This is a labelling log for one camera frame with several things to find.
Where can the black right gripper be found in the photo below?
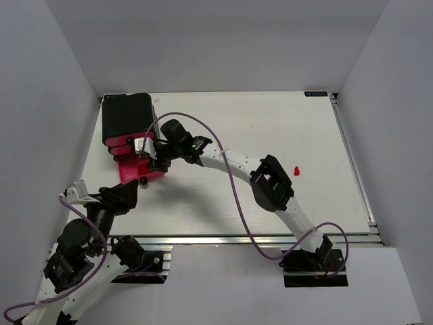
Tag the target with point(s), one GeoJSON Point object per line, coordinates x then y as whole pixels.
{"type": "Point", "coordinates": [161, 157]}

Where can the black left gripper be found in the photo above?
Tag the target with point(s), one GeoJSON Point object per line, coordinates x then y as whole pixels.
{"type": "Point", "coordinates": [110, 196]}

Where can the pink bottom drawer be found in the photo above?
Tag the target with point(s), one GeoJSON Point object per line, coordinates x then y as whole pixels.
{"type": "Point", "coordinates": [132, 166]}

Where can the pink drawer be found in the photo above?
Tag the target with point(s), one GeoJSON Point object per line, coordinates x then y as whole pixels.
{"type": "Point", "coordinates": [121, 150]}
{"type": "Point", "coordinates": [123, 140]}
{"type": "Point", "coordinates": [132, 166]}

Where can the pink top drawer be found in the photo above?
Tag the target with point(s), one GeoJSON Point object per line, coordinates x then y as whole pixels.
{"type": "Point", "coordinates": [123, 140]}

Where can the black drawer cabinet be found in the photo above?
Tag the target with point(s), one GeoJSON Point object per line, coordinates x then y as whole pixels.
{"type": "Point", "coordinates": [126, 114]}

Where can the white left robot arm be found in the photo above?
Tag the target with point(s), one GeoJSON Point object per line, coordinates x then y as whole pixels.
{"type": "Point", "coordinates": [86, 259]}

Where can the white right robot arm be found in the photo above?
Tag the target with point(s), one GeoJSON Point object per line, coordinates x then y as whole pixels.
{"type": "Point", "coordinates": [270, 184]}

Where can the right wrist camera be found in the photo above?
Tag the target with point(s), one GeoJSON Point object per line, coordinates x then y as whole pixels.
{"type": "Point", "coordinates": [144, 147]}

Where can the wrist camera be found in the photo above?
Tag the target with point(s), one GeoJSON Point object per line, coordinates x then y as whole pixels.
{"type": "Point", "coordinates": [144, 147]}
{"type": "Point", "coordinates": [77, 193]}

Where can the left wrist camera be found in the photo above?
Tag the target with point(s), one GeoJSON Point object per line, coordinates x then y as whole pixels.
{"type": "Point", "coordinates": [77, 193]}

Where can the aluminium table rail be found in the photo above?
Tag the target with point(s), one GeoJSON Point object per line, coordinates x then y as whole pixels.
{"type": "Point", "coordinates": [261, 240]}

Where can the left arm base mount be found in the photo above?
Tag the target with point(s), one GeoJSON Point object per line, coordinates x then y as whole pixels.
{"type": "Point", "coordinates": [145, 266]}

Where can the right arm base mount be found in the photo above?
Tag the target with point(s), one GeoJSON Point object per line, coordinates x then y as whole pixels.
{"type": "Point", "coordinates": [299, 271]}

